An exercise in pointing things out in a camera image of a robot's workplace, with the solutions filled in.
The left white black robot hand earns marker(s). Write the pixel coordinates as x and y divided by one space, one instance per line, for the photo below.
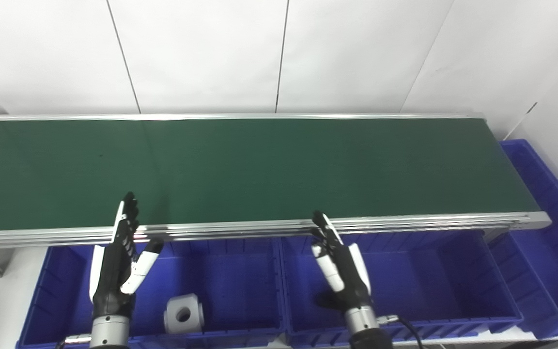
112 276

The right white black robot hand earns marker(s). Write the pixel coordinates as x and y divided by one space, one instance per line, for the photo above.
351 276

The white cylindrical plastic part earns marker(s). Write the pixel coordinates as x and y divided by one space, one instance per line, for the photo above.
184 315

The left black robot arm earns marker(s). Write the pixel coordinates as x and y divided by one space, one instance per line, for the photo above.
109 332

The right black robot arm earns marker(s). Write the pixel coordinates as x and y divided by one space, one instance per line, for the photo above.
364 329

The black plastic part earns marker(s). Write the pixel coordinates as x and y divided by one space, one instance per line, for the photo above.
325 301

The blue plastic bin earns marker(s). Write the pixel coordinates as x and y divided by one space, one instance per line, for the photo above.
240 291
434 281
550 252

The green conveyor belt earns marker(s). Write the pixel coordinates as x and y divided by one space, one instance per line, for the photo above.
279 169
240 230

